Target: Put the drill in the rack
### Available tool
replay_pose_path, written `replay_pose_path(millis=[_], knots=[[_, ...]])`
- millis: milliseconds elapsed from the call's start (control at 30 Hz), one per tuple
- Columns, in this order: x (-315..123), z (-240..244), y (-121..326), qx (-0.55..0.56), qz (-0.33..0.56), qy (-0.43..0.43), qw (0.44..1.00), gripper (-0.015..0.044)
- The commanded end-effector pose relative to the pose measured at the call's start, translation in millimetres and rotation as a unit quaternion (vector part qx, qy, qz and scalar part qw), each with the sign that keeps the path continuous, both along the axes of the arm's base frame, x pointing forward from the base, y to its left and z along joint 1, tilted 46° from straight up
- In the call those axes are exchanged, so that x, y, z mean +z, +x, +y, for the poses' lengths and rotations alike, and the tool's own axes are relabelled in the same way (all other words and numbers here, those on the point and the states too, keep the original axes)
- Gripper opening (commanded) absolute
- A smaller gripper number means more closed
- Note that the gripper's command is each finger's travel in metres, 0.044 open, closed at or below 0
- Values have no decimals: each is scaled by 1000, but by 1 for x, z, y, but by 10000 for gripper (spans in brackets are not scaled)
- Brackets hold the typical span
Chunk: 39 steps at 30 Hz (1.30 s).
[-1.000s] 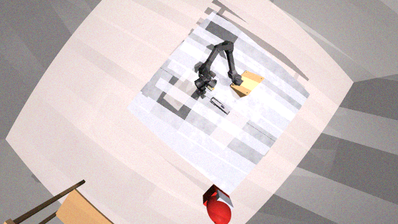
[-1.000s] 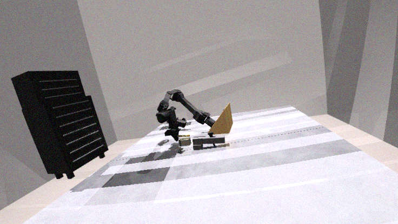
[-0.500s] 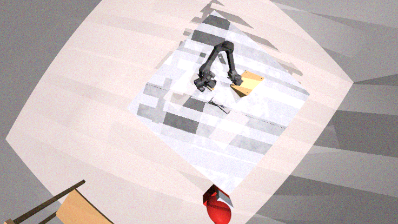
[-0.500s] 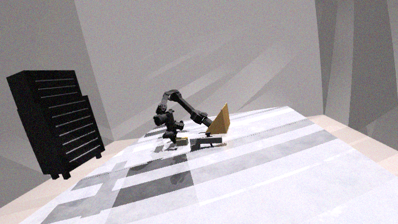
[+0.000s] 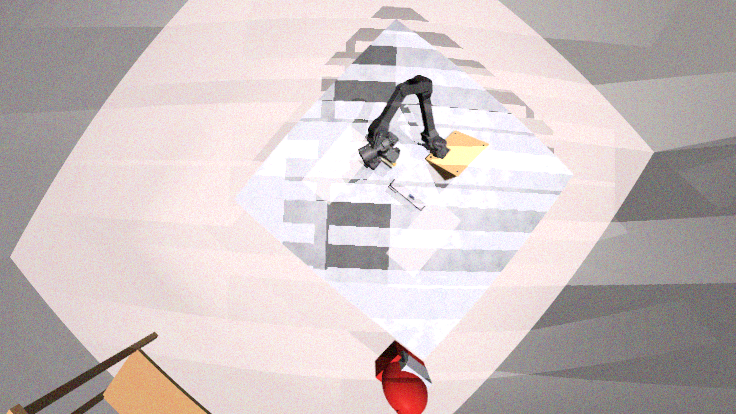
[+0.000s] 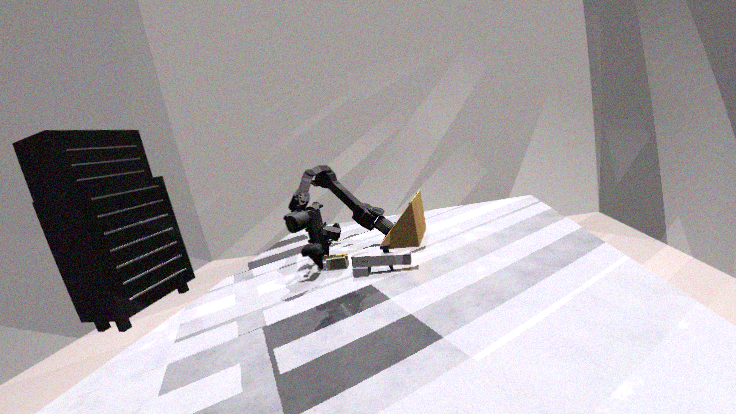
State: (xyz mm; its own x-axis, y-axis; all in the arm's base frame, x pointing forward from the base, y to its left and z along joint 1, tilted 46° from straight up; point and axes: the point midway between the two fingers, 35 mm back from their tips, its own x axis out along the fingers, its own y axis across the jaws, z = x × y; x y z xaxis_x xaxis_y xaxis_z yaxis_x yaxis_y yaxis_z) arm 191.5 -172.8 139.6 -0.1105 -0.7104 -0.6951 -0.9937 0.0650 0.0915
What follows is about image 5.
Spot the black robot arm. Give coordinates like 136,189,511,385
358,75,451,163

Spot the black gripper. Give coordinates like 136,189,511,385
365,131,399,170

